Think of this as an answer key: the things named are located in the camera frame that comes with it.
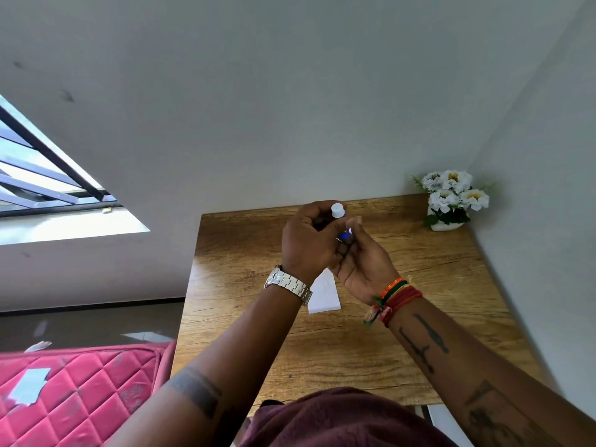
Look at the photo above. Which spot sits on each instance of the person's left hand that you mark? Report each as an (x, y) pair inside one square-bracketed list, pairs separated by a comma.
[(305, 249)]

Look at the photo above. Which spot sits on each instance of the person's right hand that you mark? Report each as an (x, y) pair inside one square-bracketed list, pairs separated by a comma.
[(365, 269)]

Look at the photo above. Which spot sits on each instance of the person's right thumb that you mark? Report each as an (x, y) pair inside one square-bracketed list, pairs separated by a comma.
[(355, 228)]

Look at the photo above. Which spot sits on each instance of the person's left fingers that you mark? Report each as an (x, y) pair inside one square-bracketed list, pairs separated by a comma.
[(321, 208)]

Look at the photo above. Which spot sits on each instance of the small white-capped blue bottle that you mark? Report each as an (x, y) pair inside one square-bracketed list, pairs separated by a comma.
[(338, 210)]

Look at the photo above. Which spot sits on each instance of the person's left forearm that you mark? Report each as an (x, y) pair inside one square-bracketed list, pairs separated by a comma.
[(233, 363)]

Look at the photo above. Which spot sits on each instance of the person's right forearm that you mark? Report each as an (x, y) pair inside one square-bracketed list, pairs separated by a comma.
[(470, 367)]

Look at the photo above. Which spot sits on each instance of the white paper sheet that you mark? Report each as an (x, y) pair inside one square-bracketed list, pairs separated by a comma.
[(323, 295)]

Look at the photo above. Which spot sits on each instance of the silver metal wristwatch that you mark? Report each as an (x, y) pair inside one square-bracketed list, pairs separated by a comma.
[(288, 283)]

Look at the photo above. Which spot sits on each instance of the white flowers in white pot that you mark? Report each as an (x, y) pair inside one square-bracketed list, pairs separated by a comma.
[(452, 195)]

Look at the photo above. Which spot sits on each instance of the maroon shirt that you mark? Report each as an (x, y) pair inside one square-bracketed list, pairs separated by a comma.
[(344, 421)]

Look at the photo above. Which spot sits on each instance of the window with dark bars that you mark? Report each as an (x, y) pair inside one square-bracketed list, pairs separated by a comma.
[(42, 181)]

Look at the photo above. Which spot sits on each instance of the pink quilted mattress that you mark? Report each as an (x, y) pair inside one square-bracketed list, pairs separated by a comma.
[(88, 395)]

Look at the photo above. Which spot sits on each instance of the white paper scrap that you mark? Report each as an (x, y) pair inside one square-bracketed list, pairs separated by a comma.
[(38, 346)]

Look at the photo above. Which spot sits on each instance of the pale blue paper patch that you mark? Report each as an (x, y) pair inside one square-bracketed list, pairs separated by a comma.
[(29, 386)]

